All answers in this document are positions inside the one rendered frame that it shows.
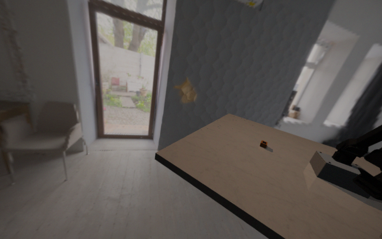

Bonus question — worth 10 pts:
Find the orange block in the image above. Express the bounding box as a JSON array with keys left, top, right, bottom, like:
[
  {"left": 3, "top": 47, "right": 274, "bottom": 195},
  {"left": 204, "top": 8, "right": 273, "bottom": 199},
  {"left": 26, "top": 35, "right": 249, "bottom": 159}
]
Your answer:
[{"left": 260, "top": 140, "right": 267, "bottom": 149}]

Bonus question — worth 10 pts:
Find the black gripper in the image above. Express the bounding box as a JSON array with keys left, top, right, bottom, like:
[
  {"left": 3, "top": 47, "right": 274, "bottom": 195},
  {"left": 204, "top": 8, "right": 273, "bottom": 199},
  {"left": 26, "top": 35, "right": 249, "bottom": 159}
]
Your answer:
[{"left": 353, "top": 167, "right": 382, "bottom": 201}]

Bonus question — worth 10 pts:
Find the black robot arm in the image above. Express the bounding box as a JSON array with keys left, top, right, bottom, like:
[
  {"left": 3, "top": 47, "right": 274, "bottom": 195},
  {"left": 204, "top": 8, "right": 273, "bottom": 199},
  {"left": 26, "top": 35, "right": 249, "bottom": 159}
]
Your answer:
[{"left": 332, "top": 125, "right": 382, "bottom": 170}]

